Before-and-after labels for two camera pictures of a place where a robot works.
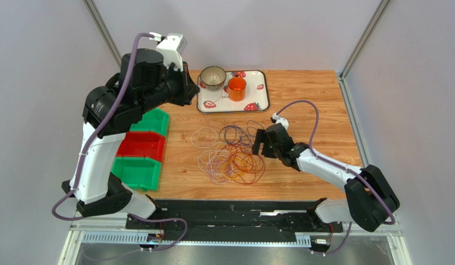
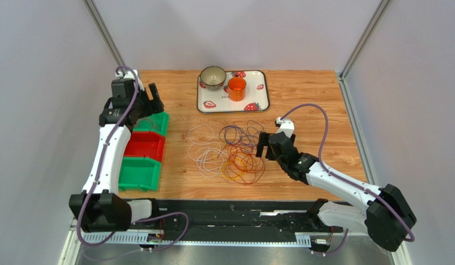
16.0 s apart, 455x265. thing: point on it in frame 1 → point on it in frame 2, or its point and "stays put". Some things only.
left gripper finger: [192, 89] → [159, 106]
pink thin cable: [216, 165] → [150, 123]
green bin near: [143, 173] stays put
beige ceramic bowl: [212, 78] stays put
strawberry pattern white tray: [217, 101] stays put
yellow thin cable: [229, 163] stays put
